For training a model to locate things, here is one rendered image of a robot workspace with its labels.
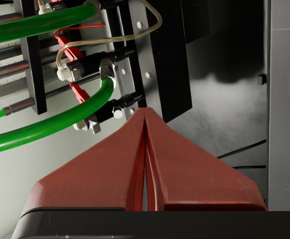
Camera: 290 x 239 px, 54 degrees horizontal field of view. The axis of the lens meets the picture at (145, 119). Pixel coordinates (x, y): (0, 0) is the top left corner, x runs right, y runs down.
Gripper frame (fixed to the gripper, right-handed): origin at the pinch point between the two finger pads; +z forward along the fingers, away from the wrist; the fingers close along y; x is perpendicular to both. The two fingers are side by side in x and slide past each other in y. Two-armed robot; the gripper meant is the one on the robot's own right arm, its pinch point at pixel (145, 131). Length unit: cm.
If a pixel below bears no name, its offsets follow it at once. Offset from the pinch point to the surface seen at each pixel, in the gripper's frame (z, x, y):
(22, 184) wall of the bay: 37, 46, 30
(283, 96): 20.3, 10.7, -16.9
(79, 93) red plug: 30.5, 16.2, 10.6
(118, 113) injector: 27.1, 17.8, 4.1
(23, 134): 8.2, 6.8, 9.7
